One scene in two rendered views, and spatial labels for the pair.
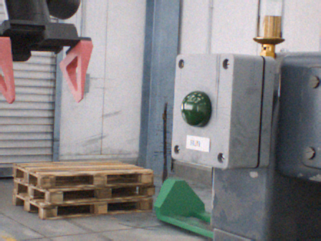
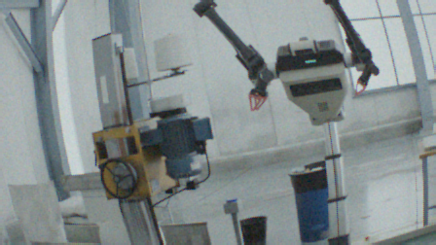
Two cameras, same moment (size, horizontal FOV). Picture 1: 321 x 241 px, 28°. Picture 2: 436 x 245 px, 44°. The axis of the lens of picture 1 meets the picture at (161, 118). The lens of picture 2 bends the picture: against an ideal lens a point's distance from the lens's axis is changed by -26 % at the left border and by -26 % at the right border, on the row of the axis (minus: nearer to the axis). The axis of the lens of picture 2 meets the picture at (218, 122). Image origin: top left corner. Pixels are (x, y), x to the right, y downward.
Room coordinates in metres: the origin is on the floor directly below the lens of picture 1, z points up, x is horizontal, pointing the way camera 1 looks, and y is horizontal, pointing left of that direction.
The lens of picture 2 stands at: (3.36, -1.95, 1.42)
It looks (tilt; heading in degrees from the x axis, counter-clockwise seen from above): 3 degrees down; 143
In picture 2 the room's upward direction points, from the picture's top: 11 degrees counter-clockwise
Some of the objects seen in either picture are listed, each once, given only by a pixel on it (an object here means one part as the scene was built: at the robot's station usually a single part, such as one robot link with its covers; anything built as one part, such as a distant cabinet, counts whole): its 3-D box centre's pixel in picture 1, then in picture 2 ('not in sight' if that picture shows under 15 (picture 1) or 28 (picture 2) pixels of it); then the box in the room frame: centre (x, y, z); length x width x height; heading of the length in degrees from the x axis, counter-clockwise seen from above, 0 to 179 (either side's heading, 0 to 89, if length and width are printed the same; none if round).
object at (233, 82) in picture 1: (221, 109); not in sight; (0.54, -0.05, 1.29); 0.08 x 0.05 x 0.09; 35
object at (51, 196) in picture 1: (84, 186); not in sight; (6.58, 0.75, 0.22); 1.21 x 0.84 x 0.14; 125
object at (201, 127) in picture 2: not in sight; (202, 132); (1.01, -0.29, 1.25); 0.10 x 0.08 x 0.12; 150
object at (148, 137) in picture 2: not in sight; (154, 135); (0.92, -0.46, 1.27); 0.12 x 0.09 x 0.09; 125
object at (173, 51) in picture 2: not in sight; (172, 52); (0.87, -0.26, 1.61); 0.17 x 0.17 x 0.17
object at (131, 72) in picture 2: not in sight; (123, 65); (0.66, -0.41, 1.61); 0.15 x 0.14 x 0.17; 35
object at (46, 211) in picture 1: (82, 201); not in sight; (6.57, 0.77, 0.07); 1.20 x 0.82 x 0.14; 123
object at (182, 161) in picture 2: not in sight; (179, 147); (0.96, -0.38, 1.21); 0.15 x 0.15 x 0.25
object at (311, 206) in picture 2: not in sight; (318, 202); (-0.50, 1.80, 0.32); 0.51 x 0.48 x 0.65; 125
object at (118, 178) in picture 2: not in sight; (117, 179); (0.92, -0.70, 1.13); 0.18 x 0.11 x 0.18; 35
